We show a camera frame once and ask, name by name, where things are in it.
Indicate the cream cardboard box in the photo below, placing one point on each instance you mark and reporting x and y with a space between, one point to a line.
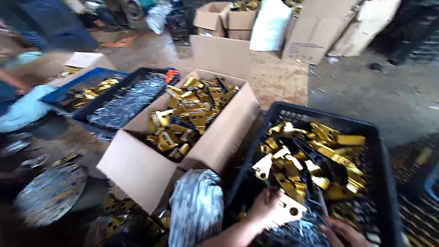
363 29

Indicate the person's right hand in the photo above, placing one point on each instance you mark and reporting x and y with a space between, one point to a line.
348 236

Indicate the person's left forearm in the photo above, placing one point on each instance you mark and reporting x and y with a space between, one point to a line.
232 237

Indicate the orange plastic object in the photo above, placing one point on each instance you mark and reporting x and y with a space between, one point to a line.
171 74

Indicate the white woven sack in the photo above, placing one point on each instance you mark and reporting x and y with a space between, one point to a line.
271 25

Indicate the blue plastic crate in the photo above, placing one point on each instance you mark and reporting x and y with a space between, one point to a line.
56 27

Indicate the person's left hand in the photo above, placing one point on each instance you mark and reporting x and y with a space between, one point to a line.
261 209

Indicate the white plastic bag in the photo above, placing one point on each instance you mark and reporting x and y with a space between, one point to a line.
158 17

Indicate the black plastic crate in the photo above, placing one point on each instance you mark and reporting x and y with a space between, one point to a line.
387 192

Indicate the gold metal bracket with hole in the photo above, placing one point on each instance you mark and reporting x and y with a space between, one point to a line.
285 213

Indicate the pile of gold parts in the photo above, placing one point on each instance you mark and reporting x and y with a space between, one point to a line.
246 4

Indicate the person's right fingers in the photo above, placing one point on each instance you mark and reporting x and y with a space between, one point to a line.
338 226

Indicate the person's left fingers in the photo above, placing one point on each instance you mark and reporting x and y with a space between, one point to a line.
273 195

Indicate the pile of silver metal pins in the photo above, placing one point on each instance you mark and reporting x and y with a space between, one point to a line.
296 235
128 103

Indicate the dark crate with gold parts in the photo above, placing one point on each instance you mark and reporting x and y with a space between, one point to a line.
416 205

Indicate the small brown cardboard box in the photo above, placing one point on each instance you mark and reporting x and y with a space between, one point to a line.
211 19

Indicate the blue plastic tray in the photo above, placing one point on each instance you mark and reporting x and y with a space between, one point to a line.
73 81

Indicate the grey striped plastic bundle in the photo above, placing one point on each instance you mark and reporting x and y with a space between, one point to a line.
196 209

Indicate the cardboard box with white flap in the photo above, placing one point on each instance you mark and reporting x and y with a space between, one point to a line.
84 60

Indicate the black plastic tray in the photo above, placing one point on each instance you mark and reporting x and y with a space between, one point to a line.
137 73

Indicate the cardboard box with purple print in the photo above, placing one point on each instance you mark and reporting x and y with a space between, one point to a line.
308 34

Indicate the translucent plastic bag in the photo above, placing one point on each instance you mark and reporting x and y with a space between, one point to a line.
25 108

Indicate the black sack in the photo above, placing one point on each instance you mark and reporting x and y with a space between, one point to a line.
411 34

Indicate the flat cardboard sheet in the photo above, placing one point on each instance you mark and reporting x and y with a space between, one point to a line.
283 75

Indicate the open brown cardboard box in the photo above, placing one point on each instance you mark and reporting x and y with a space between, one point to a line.
144 168

